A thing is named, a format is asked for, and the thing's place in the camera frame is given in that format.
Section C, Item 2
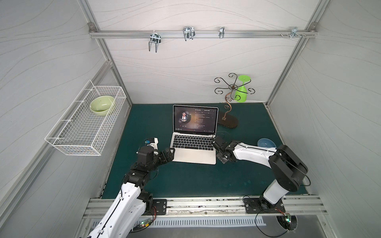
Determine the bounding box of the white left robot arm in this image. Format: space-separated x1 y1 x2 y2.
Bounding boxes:
88 144 176 238

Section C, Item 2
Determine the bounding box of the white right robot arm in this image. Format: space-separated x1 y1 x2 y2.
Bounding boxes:
212 136 308 209

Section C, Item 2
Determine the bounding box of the silver laptop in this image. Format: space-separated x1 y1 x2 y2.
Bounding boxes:
170 105 219 165

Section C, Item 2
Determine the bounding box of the brown copper cup holder stand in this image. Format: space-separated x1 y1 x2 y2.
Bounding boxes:
214 73 256 129

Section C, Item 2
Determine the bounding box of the blue bowl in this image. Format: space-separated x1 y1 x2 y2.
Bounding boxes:
257 138 276 148

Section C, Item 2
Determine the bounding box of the green table mat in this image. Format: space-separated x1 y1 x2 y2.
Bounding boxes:
102 103 282 199

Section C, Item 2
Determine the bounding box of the green plastic goblet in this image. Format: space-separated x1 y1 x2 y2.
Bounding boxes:
234 75 251 103

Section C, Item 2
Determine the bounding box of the green ceramic bowl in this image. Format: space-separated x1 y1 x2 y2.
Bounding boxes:
89 95 116 117

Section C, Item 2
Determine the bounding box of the metal double hook left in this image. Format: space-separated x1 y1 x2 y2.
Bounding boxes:
148 33 161 52

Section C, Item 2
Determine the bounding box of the metal double hook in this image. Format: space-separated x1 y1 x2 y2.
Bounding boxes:
148 33 161 52
183 26 195 41

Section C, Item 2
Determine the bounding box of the metal double hook middle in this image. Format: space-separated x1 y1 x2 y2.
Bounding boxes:
183 26 195 41

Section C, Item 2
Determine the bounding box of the metal single hook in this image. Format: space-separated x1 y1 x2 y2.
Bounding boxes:
218 27 225 39

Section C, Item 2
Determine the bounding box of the metal hook right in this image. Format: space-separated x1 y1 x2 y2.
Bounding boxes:
280 27 307 39

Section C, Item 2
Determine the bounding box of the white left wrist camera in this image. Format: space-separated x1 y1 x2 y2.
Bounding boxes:
145 137 158 150

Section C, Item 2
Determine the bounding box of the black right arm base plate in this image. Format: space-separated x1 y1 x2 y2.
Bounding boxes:
242 196 286 214

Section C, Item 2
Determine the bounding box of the white slotted cable duct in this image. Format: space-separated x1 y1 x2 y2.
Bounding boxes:
150 216 266 228

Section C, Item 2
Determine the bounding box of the white wire basket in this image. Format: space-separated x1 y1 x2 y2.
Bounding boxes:
45 81 127 156

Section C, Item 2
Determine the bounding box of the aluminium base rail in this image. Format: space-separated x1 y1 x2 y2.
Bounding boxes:
83 194 328 219

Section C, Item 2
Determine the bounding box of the aluminium top rail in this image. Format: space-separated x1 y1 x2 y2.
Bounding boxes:
89 29 318 40

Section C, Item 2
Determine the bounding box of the aluminium frame post right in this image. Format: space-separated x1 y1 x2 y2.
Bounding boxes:
265 0 330 108

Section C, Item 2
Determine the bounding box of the aluminium frame post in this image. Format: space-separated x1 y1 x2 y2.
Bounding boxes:
77 0 133 107
265 0 330 108

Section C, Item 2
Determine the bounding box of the aluminium frame post left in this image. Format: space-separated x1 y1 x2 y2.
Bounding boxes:
77 0 133 107

